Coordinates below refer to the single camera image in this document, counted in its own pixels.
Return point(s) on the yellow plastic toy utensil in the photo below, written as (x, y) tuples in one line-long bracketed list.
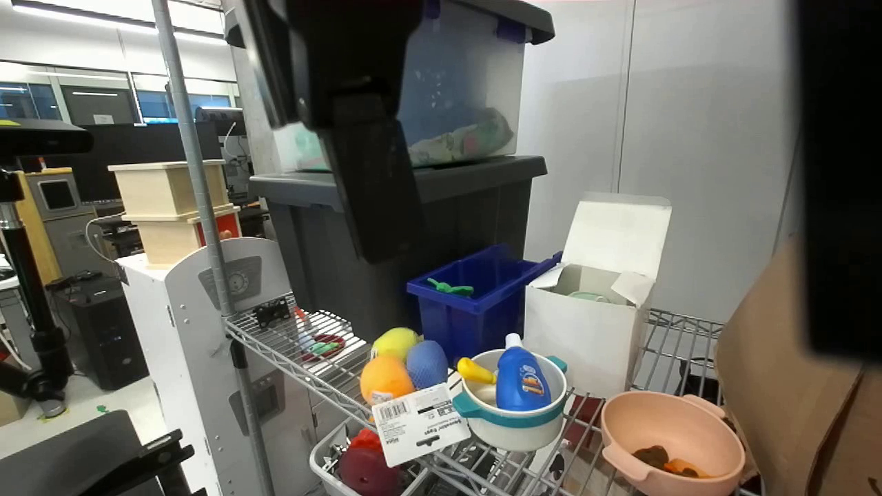
[(475, 369)]

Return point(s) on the orange plush ball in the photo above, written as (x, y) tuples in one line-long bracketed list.
[(384, 378)]

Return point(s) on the small blue plastic bin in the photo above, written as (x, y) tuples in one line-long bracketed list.
[(477, 316)]

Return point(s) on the small orange toy piece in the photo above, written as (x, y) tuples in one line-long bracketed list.
[(681, 468)]

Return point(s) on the cream plastic box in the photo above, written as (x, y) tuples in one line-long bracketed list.
[(167, 187), (176, 241)]

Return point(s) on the red round toy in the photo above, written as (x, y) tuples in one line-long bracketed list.
[(367, 468)]

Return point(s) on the white grey cabinet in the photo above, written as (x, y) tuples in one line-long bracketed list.
[(184, 366)]

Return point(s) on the black computer tower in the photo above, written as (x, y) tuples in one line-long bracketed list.
[(100, 332)]

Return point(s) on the dark grey storage tote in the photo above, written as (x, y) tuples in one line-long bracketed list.
[(477, 209)]

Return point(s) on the white barcode tag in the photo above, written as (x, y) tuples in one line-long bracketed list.
[(417, 427)]

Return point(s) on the black flat panel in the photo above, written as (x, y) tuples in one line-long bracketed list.
[(844, 181)]

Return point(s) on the beige machine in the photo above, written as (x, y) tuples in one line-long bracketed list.
[(56, 220)]

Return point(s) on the white teal bowl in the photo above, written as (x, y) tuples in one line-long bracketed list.
[(510, 427)]

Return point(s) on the brown cardboard box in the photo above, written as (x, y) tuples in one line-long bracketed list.
[(789, 403)]

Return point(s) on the white open cardboard box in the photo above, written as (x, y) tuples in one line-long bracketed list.
[(589, 340)]

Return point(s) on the clear plastic storage bin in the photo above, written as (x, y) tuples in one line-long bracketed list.
[(459, 82)]

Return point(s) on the green plastic toy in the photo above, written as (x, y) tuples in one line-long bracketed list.
[(448, 287)]

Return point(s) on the black stereo camera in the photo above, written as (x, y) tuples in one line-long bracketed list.
[(43, 137)]

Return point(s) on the black camera stand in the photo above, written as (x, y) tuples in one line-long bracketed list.
[(31, 275)]

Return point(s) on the pink plastic bowl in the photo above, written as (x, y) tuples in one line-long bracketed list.
[(672, 427)]

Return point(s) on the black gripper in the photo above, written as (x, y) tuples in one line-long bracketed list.
[(353, 55)]

